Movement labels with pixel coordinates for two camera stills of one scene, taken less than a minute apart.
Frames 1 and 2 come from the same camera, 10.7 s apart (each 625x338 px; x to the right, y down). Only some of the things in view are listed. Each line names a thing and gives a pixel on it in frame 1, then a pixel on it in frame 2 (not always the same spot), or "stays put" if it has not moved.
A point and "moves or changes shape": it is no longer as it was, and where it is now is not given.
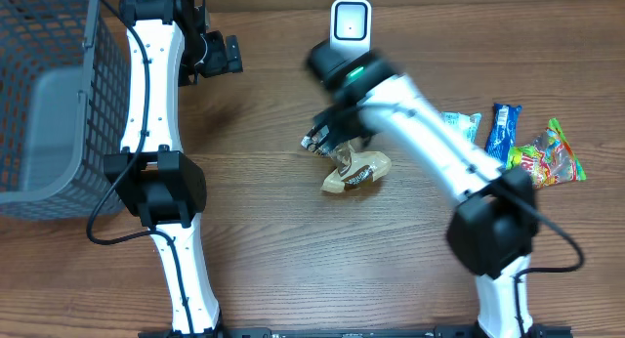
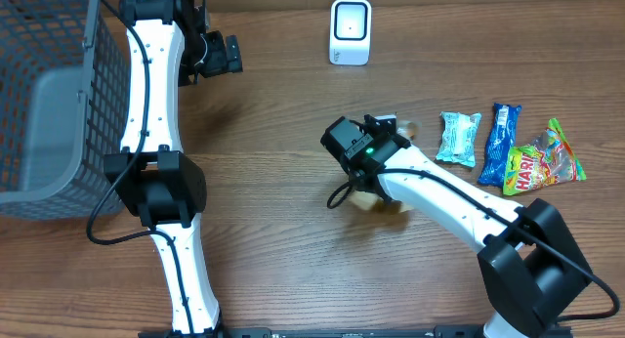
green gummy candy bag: [549, 160] stays put
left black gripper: [221, 63] stays put
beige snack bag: [354, 169] moves or changes shape
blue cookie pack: [503, 131] stays put
